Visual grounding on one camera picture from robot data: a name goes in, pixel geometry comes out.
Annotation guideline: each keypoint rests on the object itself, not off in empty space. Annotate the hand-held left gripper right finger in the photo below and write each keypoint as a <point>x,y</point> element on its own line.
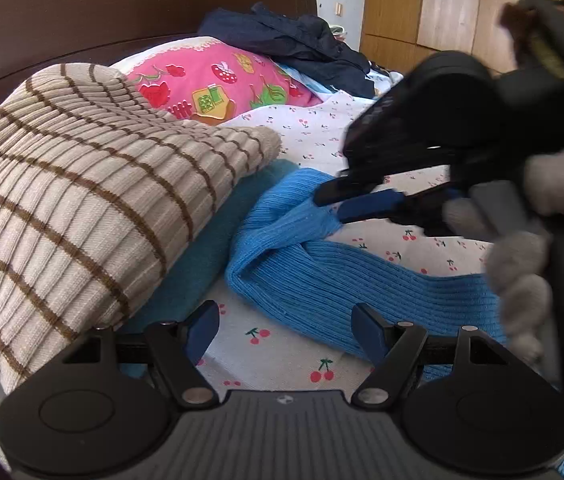
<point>368,332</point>

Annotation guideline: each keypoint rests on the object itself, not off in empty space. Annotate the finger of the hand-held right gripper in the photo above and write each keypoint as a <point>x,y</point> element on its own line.
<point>342,191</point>
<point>367,206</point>

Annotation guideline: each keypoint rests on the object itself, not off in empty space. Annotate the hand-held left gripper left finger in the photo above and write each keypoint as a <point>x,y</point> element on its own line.
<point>204,327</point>

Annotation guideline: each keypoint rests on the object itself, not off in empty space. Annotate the blue knitted sweater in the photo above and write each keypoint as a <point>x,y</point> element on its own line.
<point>312,280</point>

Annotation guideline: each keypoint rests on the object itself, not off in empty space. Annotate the person's right hand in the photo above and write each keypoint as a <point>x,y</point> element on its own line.
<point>562,180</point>

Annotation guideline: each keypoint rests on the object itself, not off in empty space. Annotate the cherry print bed sheet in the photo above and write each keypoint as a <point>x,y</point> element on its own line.
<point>312,130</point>

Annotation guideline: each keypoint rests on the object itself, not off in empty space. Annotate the teal folded cloth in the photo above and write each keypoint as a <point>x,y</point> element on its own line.
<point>212,255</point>

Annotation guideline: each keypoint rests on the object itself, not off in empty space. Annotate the light wooden wardrobe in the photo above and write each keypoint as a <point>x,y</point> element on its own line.
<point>442,5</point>

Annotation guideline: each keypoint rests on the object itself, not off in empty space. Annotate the blue white checked blanket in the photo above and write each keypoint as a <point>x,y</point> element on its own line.
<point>312,82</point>

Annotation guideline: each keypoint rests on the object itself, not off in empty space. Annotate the dark navy jacket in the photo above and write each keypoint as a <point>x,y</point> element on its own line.
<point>282,35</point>

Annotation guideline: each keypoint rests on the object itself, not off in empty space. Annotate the pink printed pillow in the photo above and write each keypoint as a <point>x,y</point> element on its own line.
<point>212,75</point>

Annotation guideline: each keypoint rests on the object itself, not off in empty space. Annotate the beige brown striped sweater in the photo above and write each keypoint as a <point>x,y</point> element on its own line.
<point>62,200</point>

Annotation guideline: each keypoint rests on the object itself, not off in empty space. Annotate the dark brown wooden headboard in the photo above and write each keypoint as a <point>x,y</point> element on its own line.
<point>112,0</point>

